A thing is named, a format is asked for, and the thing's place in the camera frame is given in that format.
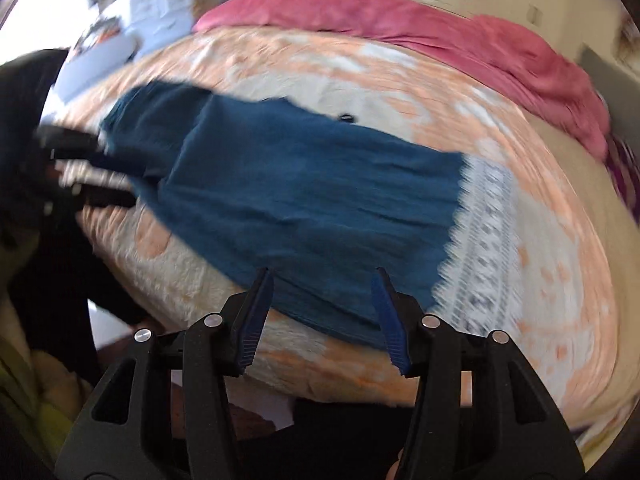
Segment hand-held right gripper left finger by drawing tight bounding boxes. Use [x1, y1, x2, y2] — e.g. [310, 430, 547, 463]
[55, 267, 275, 480]

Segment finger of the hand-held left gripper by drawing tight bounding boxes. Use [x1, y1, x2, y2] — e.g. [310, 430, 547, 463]
[37, 127, 108, 161]
[75, 185, 138, 209]

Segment person's yellow-green garment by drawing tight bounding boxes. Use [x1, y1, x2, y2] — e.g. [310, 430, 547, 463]
[0, 240, 96, 461]

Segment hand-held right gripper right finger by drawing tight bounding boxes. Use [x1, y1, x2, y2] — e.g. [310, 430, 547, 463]
[371, 267, 586, 480]

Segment white dresser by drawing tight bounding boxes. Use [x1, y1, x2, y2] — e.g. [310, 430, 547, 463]
[90, 0, 196, 61]

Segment pale grey oval board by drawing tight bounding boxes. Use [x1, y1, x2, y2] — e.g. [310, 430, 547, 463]
[52, 35, 138, 106]

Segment pink duvet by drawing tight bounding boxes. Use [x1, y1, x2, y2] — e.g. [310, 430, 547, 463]
[192, 0, 611, 161]

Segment purple patterned cloth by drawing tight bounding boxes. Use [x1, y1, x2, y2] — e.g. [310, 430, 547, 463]
[605, 135, 640, 211]

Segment colourful clutter pile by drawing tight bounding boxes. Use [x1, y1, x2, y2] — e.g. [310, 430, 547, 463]
[75, 12, 133, 56]

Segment grey headboard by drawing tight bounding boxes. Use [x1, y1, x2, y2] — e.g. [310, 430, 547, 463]
[580, 45, 640, 141]

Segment orange printed fleece blanket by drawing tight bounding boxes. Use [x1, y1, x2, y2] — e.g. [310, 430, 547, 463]
[42, 25, 621, 411]

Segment blue pants with lace hem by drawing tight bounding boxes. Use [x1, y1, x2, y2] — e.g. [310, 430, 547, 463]
[97, 80, 523, 348]

